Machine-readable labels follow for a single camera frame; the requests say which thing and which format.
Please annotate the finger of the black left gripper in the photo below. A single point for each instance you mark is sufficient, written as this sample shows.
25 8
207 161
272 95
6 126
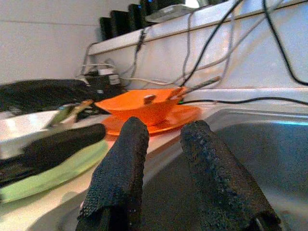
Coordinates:
65 144

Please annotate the small brown spoon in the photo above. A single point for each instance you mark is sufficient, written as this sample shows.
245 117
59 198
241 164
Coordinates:
149 98

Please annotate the black charger box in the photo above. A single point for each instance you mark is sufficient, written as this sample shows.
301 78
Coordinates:
96 81

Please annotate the patterned brown chopstick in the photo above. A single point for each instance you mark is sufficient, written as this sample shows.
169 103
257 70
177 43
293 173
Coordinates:
204 84

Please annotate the bronze metal spoon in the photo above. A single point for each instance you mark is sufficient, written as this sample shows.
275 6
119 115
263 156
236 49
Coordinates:
61 113

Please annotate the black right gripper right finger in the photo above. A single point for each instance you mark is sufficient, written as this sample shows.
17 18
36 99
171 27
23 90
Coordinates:
216 180

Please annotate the white speckled bowl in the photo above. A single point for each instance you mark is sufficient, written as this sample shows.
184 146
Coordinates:
24 125

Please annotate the stainless steel sink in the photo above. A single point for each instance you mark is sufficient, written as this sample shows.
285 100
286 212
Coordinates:
264 156

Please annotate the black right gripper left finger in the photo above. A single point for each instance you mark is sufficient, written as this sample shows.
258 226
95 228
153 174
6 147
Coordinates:
120 173

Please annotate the white plug adapter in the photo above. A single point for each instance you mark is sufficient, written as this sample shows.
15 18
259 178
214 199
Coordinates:
106 71

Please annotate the orange plate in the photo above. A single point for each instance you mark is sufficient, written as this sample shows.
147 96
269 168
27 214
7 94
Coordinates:
183 118

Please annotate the grey flat device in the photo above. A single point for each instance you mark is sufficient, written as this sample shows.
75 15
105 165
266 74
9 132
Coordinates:
168 12

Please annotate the light green plate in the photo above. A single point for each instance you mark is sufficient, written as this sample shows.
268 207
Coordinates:
60 175

